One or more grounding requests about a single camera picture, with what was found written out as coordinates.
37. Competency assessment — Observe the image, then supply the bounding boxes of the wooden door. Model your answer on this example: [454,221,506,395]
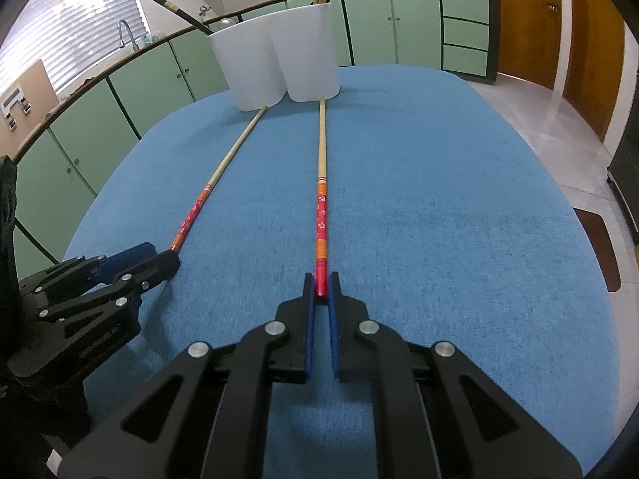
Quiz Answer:
[498,0,561,89]
[563,0,625,140]

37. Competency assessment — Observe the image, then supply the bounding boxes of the brown floor mat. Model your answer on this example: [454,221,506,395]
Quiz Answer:
[574,209,622,293]

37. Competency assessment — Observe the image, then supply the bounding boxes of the window blinds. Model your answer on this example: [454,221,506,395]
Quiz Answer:
[1,0,147,90]

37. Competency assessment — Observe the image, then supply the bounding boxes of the dark glass cabinet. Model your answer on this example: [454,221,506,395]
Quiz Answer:
[607,91,639,244]

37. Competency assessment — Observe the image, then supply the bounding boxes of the chrome sink faucet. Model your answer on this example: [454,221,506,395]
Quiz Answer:
[117,20,140,52]

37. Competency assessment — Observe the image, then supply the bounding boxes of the green kitchen cabinets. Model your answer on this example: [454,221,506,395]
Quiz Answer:
[13,0,500,277]

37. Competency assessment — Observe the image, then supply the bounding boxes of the white plastic utensil holder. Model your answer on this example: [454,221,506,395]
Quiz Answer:
[209,3,340,111]

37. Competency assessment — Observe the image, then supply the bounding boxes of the orange red patterned chopstick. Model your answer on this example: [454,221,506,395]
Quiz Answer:
[315,97,328,303]

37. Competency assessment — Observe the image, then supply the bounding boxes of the blue table mat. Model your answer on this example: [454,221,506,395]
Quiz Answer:
[67,65,619,470]

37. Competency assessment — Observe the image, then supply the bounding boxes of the black chopstick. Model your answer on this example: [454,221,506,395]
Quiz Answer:
[152,0,213,36]

